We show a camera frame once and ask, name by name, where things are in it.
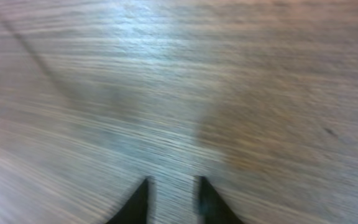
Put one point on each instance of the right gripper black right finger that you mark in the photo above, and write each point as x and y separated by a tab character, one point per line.
211	206

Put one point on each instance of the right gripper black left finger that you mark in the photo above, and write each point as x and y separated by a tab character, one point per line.
136	208

